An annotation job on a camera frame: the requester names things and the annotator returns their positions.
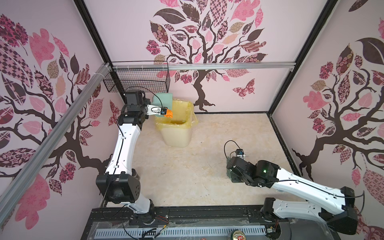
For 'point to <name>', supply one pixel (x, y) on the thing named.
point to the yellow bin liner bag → (183, 116)
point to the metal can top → (238, 235)
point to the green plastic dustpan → (164, 99)
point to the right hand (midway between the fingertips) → (232, 172)
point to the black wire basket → (149, 76)
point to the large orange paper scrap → (169, 114)
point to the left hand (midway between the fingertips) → (141, 100)
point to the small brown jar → (134, 174)
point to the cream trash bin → (176, 131)
